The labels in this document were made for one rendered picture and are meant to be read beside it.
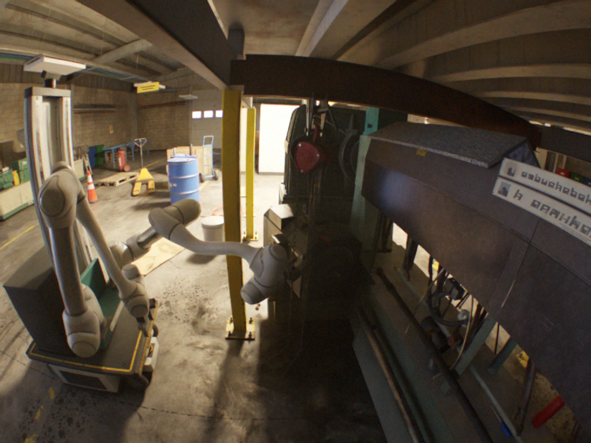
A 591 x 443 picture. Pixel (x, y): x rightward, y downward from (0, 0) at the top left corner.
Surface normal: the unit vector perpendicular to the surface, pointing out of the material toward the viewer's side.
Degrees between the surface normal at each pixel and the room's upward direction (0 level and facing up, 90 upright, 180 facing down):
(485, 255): 90
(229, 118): 90
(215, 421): 0
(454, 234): 90
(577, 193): 78
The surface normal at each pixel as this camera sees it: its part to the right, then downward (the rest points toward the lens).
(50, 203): 0.63, 0.22
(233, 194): 0.11, 0.38
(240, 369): 0.05, -0.93
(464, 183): -0.96, -0.20
